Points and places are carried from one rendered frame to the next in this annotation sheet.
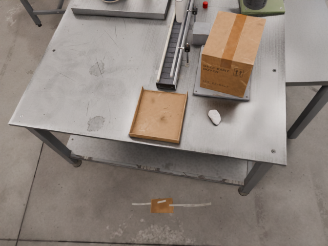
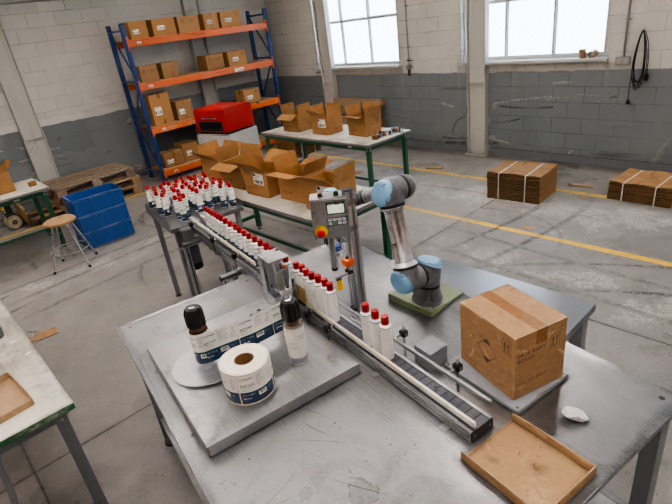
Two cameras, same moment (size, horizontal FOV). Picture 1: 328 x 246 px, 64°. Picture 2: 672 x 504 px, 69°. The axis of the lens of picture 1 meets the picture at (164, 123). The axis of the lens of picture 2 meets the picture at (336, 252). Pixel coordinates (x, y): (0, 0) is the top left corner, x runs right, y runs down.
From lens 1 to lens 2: 1.26 m
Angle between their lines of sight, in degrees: 51
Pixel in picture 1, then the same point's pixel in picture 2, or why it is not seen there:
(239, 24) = (497, 299)
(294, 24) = not seen: hidden behind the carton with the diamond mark
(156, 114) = (522, 469)
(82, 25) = (250, 460)
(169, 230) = not seen: outside the picture
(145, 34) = (362, 403)
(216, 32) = (492, 317)
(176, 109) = (529, 443)
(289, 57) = not seen: hidden behind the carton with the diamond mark
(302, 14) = (479, 286)
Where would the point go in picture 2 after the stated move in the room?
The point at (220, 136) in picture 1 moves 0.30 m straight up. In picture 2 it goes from (610, 428) to (621, 356)
